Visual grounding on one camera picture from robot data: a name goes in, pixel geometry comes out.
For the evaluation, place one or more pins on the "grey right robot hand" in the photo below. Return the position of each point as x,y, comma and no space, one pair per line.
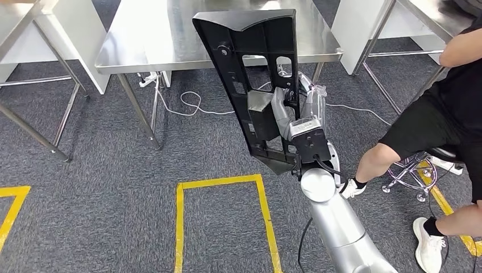
314,101

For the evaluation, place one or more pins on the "black plastic plate holder part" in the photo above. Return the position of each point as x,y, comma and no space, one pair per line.
226,68

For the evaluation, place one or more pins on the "person's forearm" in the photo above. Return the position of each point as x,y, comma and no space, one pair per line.
459,49

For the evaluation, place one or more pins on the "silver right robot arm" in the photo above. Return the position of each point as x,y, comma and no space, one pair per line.
339,226

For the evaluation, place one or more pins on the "stainless steel workbench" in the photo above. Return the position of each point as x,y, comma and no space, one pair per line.
169,37

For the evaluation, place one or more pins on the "white cabinet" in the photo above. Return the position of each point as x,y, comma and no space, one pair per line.
75,37
357,30

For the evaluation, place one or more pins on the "person's white shoe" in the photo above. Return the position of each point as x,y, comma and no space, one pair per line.
352,189
427,248

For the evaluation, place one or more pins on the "black stool chrome base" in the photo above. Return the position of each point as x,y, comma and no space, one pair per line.
444,152

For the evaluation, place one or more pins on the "person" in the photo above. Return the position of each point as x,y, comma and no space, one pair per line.
459,105

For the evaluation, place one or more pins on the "stainless steel table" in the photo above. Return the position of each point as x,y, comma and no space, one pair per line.
11,26
433,15

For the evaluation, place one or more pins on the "white power strip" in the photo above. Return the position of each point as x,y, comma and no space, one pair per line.
148,79

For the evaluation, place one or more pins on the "yellow floor tape square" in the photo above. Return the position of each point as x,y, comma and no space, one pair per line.
179,226

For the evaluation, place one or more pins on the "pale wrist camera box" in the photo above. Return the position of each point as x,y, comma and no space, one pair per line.
305,126

